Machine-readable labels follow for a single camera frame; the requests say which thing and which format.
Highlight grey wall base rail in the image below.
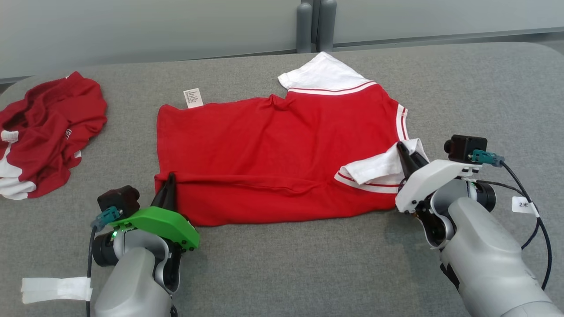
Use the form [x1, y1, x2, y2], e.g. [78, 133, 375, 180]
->
[0, 27, 564, 84]

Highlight long white tape tag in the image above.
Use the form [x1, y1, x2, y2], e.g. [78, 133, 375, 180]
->
[21, 276, 93, 304]

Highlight grey metal post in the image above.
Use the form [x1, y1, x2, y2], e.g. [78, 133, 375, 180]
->
[296, 0, 314, 53]
[317, 0, 338, 52]

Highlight red garment white side stripes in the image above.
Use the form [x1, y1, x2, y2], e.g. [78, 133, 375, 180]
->
[0, 72, 108, 200]

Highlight right black cable teal connector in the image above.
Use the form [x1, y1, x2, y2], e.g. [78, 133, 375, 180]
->
[468, 150, 552, 291]

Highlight grey fabric sofa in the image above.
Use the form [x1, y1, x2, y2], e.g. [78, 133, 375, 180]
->
[0, 42, 564, 317]

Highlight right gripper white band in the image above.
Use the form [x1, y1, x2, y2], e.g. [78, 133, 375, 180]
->
[395, 141, 470, 247]

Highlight red T-shirt white sleeves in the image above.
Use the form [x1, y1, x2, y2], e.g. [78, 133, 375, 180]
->
[154, 52, 430, 227]

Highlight small white cable label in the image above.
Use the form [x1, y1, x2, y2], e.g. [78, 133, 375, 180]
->
[512, 196, 539, 217]

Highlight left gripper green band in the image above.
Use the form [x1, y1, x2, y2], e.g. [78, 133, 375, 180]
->
[108, 173, 200, 293]

